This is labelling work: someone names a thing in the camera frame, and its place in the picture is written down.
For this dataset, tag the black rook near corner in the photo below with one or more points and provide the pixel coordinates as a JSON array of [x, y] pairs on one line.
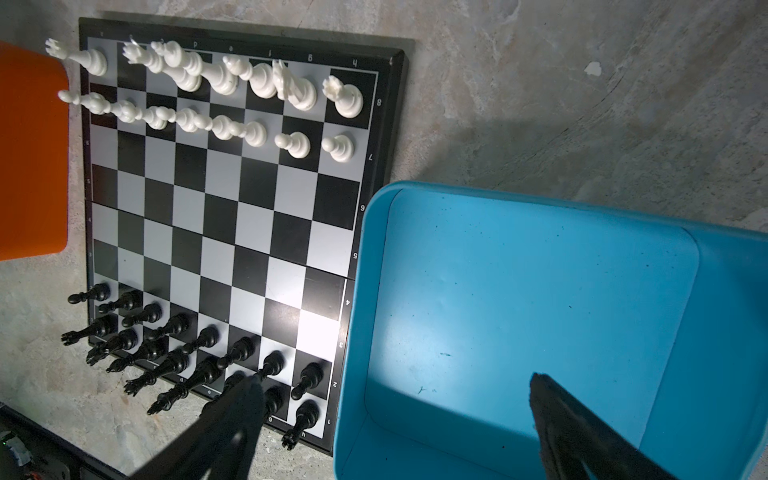
[[307, 416]]

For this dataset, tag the white pawn far corner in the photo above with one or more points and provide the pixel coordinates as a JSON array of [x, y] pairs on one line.
[[94, 102]]

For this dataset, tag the blue plastic tray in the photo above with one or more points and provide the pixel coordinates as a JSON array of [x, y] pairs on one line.
[[657, 325]]

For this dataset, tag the white pawn right edge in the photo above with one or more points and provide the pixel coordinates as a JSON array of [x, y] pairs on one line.
[[340, 147]]

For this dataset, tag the white rook chess piece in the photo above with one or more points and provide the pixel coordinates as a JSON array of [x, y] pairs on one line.
[[347, 98]]

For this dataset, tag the black knight near corner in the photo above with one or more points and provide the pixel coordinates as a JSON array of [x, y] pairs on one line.
[[274, 400]]

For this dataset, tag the orange plastic tray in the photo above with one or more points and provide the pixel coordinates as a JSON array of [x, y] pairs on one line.
[[34, 154]]

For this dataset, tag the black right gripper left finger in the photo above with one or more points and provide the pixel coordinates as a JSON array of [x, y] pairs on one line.
[[220, 444]]

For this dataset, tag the black pawn near corner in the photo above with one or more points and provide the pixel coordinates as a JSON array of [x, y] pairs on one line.
[[310, 377]]

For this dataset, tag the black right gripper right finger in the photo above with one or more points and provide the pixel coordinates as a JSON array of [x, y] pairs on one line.
[[576, 444]]

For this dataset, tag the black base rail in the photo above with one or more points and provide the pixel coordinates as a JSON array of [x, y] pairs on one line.
[[29, 451]]

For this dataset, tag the white rook far corner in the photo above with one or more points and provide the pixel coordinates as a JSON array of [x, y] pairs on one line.
[[92, 60]]

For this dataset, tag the black and silver chessboard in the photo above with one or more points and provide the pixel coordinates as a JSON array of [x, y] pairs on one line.
[[207, 223]]

